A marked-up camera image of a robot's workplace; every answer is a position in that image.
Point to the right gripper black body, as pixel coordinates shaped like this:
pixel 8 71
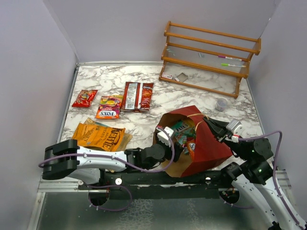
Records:
pixel 225 137

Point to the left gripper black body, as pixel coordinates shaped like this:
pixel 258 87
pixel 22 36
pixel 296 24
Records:
pixel 175 148

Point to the teal snack packet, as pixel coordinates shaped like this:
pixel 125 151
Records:
pixel 183 140

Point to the teal Fox's mint bag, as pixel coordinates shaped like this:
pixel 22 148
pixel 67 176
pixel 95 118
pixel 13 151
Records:
pixel 185 126

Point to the brown red paper bag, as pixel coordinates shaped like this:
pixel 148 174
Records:
pixel 208 153

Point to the red Doritos chip bag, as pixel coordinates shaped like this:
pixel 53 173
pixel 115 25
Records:
pixel 137 97

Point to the orange yellow chip bag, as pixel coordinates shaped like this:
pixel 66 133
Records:
pixel 101 137

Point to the orange Fox's candy bag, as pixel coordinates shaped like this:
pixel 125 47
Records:
pixel 109 107
pixel 191 148

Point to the red snack packet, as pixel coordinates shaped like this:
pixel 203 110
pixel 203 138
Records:
pixel 85 98

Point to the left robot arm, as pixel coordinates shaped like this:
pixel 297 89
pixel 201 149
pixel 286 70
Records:
pixel 64 158

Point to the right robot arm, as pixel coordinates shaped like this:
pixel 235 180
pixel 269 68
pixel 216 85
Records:
pixel 255 179

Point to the small clear plastic cup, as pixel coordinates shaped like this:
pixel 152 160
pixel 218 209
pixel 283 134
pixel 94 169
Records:
pixel 221 104

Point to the open grey small box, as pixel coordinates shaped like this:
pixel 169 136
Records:
pixel 182 77

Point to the green marker pen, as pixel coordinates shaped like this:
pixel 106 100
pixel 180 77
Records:
pixel 232 65

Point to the pink marker pen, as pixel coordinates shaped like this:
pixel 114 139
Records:
pixel 232 58

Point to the red white small box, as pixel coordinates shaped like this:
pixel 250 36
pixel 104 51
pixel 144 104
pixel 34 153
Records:
pixel 167 76

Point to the orange wooden rack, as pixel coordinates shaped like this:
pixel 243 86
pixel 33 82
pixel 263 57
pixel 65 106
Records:
pixel 194 51

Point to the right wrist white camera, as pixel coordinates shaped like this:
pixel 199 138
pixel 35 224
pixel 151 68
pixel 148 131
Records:
pixel 235 127

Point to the wrist white camera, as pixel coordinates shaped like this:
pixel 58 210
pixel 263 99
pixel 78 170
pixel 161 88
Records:
pixel 235 127
pixel 165 135

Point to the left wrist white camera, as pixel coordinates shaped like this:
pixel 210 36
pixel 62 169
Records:
pixel 165 135

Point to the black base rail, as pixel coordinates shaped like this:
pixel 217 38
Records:
pixel 141 185

